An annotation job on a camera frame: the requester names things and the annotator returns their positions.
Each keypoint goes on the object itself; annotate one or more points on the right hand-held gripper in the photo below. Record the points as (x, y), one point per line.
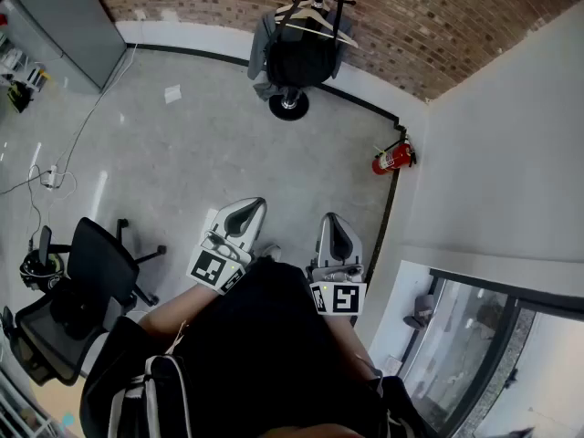
(344, 299)

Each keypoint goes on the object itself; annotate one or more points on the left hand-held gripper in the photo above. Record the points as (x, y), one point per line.
(207, 267)

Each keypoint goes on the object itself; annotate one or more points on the black metal coat rack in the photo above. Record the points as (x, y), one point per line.
(288, 110)

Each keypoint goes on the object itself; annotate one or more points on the person's right forearm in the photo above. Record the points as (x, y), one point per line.
(365, 349)

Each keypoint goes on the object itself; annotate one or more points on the person's left forearm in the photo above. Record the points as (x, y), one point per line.
(178, 308)

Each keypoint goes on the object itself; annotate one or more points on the person's white shoe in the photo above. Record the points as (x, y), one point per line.
(270, 253)

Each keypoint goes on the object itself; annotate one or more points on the red fire extinguisher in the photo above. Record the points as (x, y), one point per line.
(392, 158)

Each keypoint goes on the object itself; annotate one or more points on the grey cap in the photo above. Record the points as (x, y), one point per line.
(422, 313)

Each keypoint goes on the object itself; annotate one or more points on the person's black clothing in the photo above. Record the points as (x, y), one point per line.
(264, 336)

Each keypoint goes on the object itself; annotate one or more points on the black office chair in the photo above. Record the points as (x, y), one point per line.
(98, 258)

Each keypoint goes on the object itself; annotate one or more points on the white paper sheet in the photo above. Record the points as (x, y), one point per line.
(173, 95)

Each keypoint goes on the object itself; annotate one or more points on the dark-framed window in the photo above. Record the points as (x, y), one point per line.
(456, 358)

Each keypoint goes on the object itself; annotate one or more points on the grey hanging garment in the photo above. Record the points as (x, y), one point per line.
(257, 48)

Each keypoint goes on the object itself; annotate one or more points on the white power strip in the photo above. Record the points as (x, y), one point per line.
(51, 176)

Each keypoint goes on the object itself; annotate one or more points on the light wooden hanger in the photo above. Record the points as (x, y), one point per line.
(310, 13)
(340, 38)

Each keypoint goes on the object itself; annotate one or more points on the black helmet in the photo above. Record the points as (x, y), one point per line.
(33, 272)

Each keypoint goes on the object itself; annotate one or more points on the black and yellow bag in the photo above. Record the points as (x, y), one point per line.
(19, 97)

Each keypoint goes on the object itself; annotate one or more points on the grey metal cabinet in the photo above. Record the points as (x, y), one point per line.
(68, 30)

